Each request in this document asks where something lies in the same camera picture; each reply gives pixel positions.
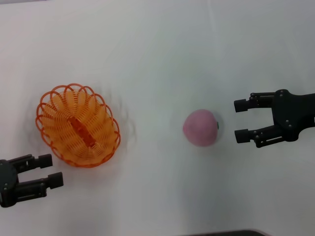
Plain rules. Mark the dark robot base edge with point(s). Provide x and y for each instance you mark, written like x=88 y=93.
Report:
x=226 y=233

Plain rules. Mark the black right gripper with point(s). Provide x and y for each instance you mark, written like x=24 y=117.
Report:
x=292 y=113

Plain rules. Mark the pink peach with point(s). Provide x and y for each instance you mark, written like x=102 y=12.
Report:
x=200 y=127

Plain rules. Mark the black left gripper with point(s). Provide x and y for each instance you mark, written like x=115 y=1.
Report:
x=8 y=182

